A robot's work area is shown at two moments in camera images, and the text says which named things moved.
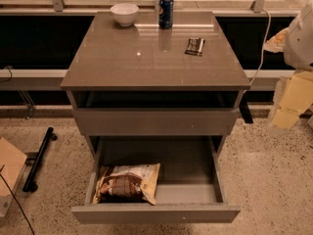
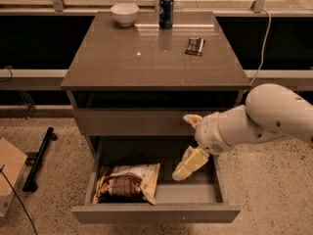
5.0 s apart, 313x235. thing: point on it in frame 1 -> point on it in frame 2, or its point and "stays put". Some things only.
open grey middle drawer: (189, 188) stays put
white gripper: (300, 46) -> (208, 132)
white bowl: (124, 14) stays put
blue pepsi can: (165, 12) stays put
